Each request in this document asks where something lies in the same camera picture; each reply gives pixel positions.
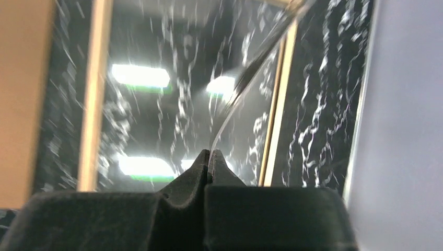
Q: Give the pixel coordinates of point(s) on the mountain landscape photo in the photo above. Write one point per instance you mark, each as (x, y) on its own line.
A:
(293, 13)

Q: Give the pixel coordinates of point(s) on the wooden picture frame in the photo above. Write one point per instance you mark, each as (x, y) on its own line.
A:
(96, 74)

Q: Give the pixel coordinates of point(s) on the brown cardboard backing board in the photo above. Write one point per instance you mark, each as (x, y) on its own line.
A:
(26, 29)

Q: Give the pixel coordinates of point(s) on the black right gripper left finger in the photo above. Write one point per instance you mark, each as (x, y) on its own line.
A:
(170, 219)

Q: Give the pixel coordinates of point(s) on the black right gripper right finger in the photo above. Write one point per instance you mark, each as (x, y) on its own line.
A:
(240, 217)

